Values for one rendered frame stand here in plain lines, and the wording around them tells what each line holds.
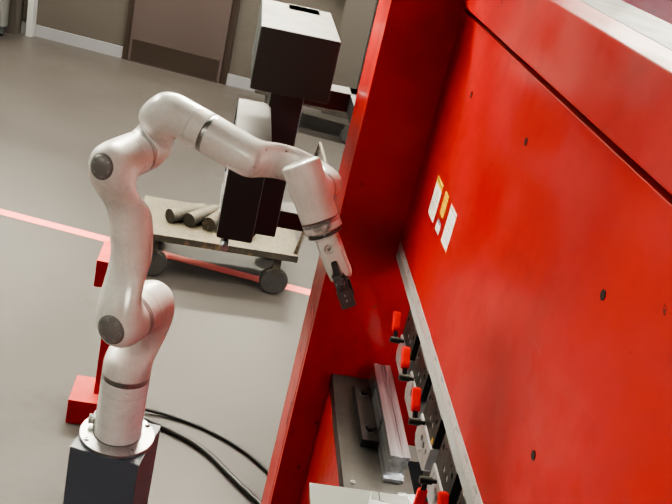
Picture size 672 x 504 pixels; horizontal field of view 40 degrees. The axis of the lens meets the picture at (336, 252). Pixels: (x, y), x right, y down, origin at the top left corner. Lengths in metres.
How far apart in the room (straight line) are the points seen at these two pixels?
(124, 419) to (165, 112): 0.80
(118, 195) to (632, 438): 1.24
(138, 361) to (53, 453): 1.77
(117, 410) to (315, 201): 0.78
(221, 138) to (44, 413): 2.48
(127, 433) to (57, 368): 2.17
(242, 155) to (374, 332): 1.27
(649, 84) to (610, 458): 0.54
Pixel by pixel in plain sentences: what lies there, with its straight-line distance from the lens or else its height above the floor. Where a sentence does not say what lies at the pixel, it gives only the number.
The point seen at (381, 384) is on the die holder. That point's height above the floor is 0.97.
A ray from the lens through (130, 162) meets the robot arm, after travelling 2.07.
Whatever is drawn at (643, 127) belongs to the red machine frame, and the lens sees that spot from 1.42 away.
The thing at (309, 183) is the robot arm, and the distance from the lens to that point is 1.91.
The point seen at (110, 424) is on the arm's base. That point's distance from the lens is 2.38.
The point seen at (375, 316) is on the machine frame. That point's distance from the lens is 3.05.
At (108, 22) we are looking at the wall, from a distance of 10.15.
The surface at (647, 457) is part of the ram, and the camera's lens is 1.29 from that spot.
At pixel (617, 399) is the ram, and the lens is 1.38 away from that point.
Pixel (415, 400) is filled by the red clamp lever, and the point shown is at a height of 1.30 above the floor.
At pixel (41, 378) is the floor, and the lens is 4.46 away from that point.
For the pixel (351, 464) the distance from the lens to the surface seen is 2.75.
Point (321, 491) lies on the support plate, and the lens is 2.42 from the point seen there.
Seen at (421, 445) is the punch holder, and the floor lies 1.21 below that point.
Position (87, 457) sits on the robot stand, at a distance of 2.42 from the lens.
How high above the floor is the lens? 2.48
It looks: 23 degrees down
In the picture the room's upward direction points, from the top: 14 degrees clockwise
